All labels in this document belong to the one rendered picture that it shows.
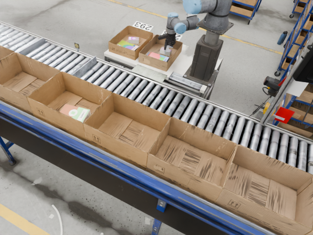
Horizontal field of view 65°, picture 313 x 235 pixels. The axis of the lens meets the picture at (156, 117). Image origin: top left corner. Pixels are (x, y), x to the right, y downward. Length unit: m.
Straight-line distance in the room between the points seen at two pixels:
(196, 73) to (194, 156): 0.91
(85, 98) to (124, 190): 0.66
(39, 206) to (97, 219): 0.50
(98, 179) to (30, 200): 0.89
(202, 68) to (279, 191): 1.12
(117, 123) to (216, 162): 0.64
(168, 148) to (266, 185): 0.57
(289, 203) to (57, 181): 1.82
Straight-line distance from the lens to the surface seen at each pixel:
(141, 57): 2.24
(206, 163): 1.44
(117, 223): 2.18
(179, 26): 2.10
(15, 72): 2.03
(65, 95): 1.77
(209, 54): 2.03
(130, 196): 1.58
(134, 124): 1.55
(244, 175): 1.48
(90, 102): 1.70
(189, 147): 1.49
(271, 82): 1.83
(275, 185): 1.53
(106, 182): 1.63
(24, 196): 2.43
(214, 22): 1.92
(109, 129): 1.52
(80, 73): 2.15
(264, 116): 1.95
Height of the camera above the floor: 2.06
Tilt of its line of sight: 47 degrees down
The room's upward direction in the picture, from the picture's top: 8 degrees clockwise
